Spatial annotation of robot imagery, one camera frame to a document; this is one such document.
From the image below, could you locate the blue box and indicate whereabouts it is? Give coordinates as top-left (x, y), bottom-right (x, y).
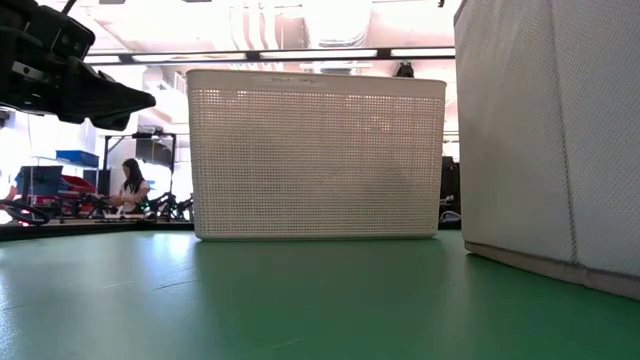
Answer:
top-left (18, 164), bottom-right (65, 197)

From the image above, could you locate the blue storage bin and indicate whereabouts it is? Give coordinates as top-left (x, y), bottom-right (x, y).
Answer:
top-left (54, 148), bottom-right (101, 169)

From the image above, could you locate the person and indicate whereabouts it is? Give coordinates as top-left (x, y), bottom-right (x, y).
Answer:
top-left (108, 157), bottom-right (152, 216)

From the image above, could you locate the red object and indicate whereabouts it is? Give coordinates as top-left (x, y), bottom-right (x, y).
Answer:
top-left (58, 173), bottom-right (97, 196)

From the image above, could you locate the white perforated plastic basket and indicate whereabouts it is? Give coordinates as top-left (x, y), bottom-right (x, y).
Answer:
top-left (185, 68), bottom-right (448, 242)

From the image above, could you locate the black stand frame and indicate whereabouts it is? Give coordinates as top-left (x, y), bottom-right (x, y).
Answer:
top-left (101, 130), bottom-right (178, 221)

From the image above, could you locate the grey fabric bin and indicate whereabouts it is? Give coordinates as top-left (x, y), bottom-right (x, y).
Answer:
top-left (453, 0), bottom-right (640, 302)

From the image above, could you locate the black rig frame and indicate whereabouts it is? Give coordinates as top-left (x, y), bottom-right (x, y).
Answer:
top-left (0, 218), bottom-right (196, 242)

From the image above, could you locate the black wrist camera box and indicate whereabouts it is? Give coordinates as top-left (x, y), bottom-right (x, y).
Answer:
top-left (24, 4), bottom-right (97, 62)

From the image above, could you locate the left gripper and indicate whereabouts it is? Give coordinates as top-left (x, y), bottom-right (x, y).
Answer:
top-left (0, 0), bottom-right (158, 133)

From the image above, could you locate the black overhead crossbeam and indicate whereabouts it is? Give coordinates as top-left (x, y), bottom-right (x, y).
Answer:
top-left (82, 46), bottom-right (456, 68)

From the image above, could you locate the black monitor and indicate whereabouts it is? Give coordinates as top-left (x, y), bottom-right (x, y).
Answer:
top-left (134, 138), bottom-right (174, 168)

